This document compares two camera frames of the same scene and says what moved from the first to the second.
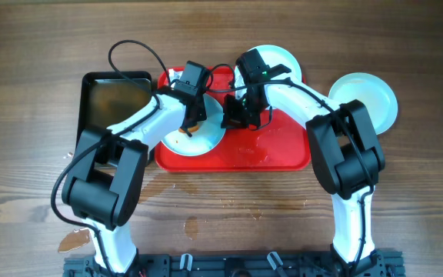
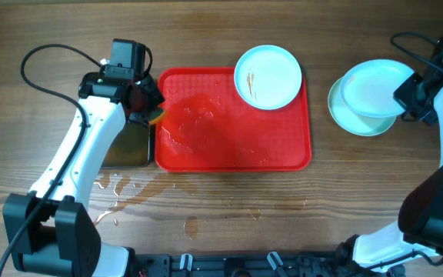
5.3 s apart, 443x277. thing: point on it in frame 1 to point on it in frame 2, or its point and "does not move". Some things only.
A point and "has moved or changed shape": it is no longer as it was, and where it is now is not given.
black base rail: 374,264 does not move
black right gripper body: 243,111 to 414,98
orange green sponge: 190,129 has moved or changed shape
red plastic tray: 282,146 does not move
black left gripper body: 199,115 to 150,97
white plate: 208,135 to 368,88
